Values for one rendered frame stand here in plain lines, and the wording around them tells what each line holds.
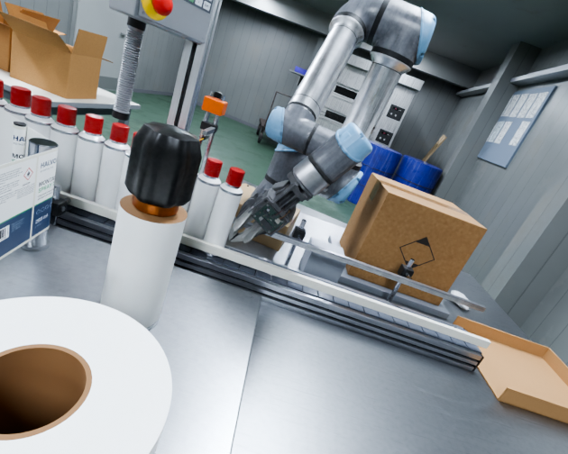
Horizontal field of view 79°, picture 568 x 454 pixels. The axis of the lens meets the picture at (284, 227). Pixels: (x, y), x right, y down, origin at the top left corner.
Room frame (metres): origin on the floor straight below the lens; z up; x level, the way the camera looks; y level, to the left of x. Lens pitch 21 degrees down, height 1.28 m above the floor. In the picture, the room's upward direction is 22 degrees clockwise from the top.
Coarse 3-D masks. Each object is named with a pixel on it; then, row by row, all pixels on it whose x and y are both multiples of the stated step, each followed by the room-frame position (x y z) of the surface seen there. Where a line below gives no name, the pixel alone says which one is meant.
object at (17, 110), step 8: (16, 88) 0.66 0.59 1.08; (24, 88) 0.68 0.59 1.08; (16, 96) 0.66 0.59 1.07; (24, 96) 0.67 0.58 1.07; (8, 104) 0.66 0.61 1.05; (16, 104) 0.66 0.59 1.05; (24, 104) 0.67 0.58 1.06; (8, 112) 0.65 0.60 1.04; (16, 112) 0.65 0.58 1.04; (24, 112) 0.66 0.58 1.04
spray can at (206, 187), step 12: (216, 168) 0.70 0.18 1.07; (204, 180) 0.68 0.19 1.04; (216, 180) 0.70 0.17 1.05; (204, 192) 0.68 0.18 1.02; (216, 192) 0.70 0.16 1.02; (192, 204) 0.69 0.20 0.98; (204, 204) 0.68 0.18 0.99; (192, 216) 0.68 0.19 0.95; (204, 216) 0.69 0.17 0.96; (192, 228) 0.68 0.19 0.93; (204, 228) 0.69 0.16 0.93
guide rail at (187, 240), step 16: (64, 192) 0.65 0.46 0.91; (80, 208) 0.64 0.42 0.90; (96, 208) 0.64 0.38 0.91; (192, 240) 0.66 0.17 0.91; (224, 256) 0.67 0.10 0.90; (240, 256) 0.67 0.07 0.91; (272, 272) 0.68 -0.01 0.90; (288, 272) 0.68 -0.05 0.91; (320, 288) 0.69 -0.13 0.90; (336, 288) 0.69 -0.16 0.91; (368, 304) 0.70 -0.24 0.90; (384, 304) 0.71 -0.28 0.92; (416, 320) 0.71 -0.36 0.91; (432, 320) 0.72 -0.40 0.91; (464, 336) 0.72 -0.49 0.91
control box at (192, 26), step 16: (112, 0) 0.72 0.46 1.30; (128, 0) 0.69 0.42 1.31; (144, 0) 0.68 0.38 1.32; (176, 0) 0.74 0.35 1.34; (144, 16) 0.69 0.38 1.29; (160, 16) 0.71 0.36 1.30; (176, 16) 0.74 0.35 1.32; (192, 16) 0.77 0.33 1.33; (208, 16) 0.81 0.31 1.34; (176, 32) 0.76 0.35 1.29; (192, 32) 0.78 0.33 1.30
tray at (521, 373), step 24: (480, 336) 0.90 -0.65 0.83; (504, 336) 0.91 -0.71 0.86; (504, 360) 0.82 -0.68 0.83; (528, 360) 0.87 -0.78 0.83; (552, 360) 0.89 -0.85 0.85; (504, 384) 0.71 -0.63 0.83; (528, 384) 0.75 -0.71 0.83; (552, 384) 0.80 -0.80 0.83; (528, 408) 0.65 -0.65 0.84; (552, 408) 0.66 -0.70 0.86
